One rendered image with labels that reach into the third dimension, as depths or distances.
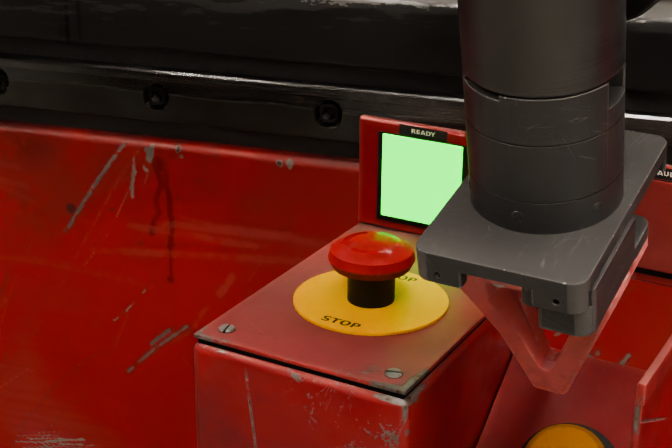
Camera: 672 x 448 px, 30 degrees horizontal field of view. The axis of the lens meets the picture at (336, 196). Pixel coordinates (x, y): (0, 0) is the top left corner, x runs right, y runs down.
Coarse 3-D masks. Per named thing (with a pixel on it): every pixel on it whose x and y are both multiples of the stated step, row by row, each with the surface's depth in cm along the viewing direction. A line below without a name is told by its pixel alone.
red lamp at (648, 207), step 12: (648, 192) 59; (660, 192) 58; (648, 204) 59; (660, 204) 58; (648, 216) 59; (660, 216) 59; (648, 228) 59; (660, 228) 59; (648, 240) 59; (660, 240) 59; (648, 252) 59; (660, 252) 59; (648, 264) 60; (660, 264) 59
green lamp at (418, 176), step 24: (384, 144) 65; (408, 144) 64; (432, 144) 63; (384, 168) 65; (408, 168) 65; (432, 168) 64; (456, 168) 63; (384, 192) 66; (408, 192) 65; (432, 192) 64; (408, 216) 65; (432, 216) 65
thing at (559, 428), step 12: (540, 432) 57; (552, 432) 56; (564, 432) 56; (576, 432) 56; (588, 432) 56; (528, 444) 57; (540, 444) 56; (552, 444) 56; (564, 444) 56; (576, 444) 56; (588, 444) 55; (600, 444) 56
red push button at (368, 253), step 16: (336, 240) 58; (352, 240) 57; (368, 240) 57; (384, 240) 57; (400, 240) 57; (336, 256) 56; (352, 256) 56; (368, 256) 56; (384, 256) 56; (400, 256) 56; (352, 272) 56; (368, 272) 55; (384, 272) 56; (400, 272) 56; (352, 288) 57; (368, 288) 57; (384, 288) 57; (352, 304) 57; (368, 304) 57; (384, 304) 57
